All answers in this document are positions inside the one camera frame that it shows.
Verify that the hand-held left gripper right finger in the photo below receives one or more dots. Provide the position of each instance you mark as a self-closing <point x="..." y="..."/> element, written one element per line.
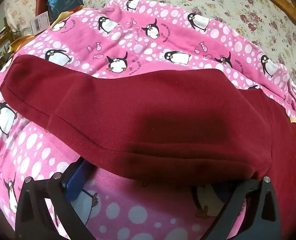
<point x="240" y="195"/>

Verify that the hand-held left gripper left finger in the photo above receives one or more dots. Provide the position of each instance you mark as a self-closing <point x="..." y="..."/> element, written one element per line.
<point x="75" y="182"/>

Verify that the dark red fleece garment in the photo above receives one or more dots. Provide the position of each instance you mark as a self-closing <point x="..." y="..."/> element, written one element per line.
<point x="150" y="105"/>

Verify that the yellow cloth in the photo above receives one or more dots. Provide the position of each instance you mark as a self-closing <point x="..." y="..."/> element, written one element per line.
<point x="20" y="42"/>

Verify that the pink penguin print blanket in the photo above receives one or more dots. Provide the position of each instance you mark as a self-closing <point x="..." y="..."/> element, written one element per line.
<point x="83" y="30"/>

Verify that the white barcode tag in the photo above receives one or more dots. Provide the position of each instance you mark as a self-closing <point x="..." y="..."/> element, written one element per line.
<point x="39" y="22"/>

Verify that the blue plastic bag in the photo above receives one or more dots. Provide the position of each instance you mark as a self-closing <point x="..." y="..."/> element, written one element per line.
<point x="63" y="0"/>

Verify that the floral pillow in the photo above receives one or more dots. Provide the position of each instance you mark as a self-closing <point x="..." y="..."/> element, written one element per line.
<point x="19" y="2"/>

